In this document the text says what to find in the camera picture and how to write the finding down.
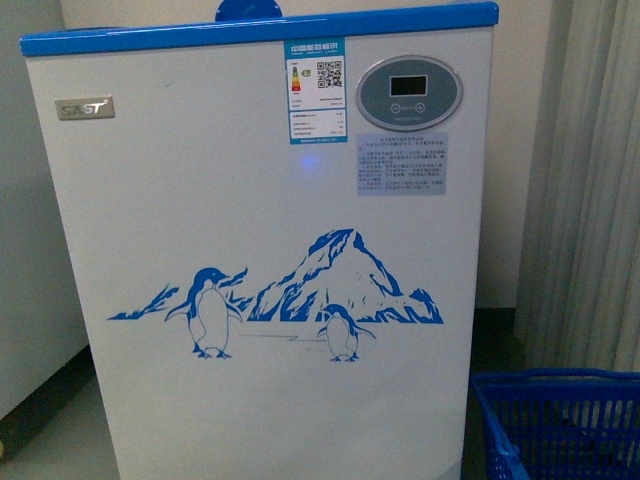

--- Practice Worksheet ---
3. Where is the white upright display fridge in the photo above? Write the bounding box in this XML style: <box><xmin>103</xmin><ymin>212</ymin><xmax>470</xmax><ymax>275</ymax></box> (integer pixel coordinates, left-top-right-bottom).
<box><xmin>1</xmin><ymin>1</ymin><xmax>88</xmax><ymax>416</ymax></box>

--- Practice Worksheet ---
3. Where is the white blue chest freezer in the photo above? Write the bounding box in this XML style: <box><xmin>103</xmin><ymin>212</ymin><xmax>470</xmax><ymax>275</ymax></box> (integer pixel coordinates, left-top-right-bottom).
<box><xmin>20</xmin><ymin>1</ymin><xmax>499</xmax><ymax>479</ymax></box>

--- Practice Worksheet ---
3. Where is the white pleated curtain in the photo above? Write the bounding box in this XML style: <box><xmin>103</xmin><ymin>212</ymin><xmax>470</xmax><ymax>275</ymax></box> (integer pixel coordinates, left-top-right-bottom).
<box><xmin>515</xmin><ymin>1</ymin><xmax>639</xmax><ymax>372</ymax></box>

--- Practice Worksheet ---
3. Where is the blue plastic shopping basket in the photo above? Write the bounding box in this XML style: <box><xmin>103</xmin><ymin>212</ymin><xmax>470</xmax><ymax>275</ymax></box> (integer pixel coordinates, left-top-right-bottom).
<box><xmin>470</xmin><ymin>368</ymin><xmax>639</xmax><ymax>479</ymax></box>

